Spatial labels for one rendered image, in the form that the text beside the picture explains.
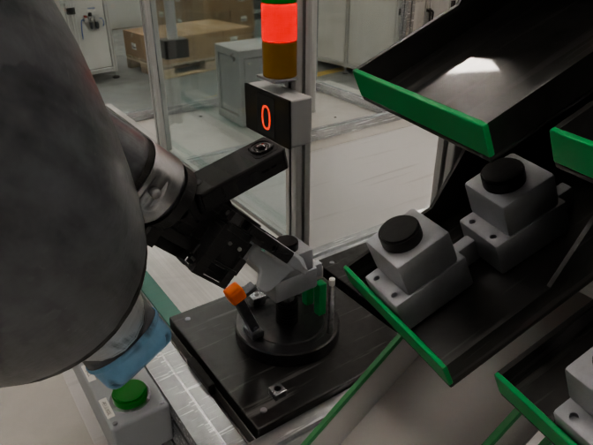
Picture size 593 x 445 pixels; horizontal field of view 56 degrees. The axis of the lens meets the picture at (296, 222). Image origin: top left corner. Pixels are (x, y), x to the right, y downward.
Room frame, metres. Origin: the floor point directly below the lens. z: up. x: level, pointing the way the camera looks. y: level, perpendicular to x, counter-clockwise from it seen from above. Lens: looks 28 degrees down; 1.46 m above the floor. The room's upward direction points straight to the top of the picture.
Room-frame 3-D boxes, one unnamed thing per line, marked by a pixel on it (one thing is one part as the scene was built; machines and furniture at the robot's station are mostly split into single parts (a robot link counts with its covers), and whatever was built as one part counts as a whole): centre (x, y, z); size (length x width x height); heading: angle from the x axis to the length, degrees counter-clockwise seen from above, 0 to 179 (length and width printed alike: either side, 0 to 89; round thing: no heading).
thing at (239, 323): (0.59, 0.01, 0.98); 0.14 x 0.14 x 0.02
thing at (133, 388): (0.48, 0.20, 0.96); 0.04 x 0.04 x 0.02
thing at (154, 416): (0.54, 0.24, 0.93); 0.21 x 0.07 x 0.06; 35
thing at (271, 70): (0.82, 0.02, 1.28); 0.05 x 0.05 x 0.05
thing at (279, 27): (0.82, 0.02, 1.33); 0.05 x 0.05 x 0.05
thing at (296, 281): (0.60, 0.00, 1.08); 0.08 x 0.04 x 0.07; 125
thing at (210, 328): (0.59, 0.01, 0.96); 0.24 x 0.24 x 0.02; 35
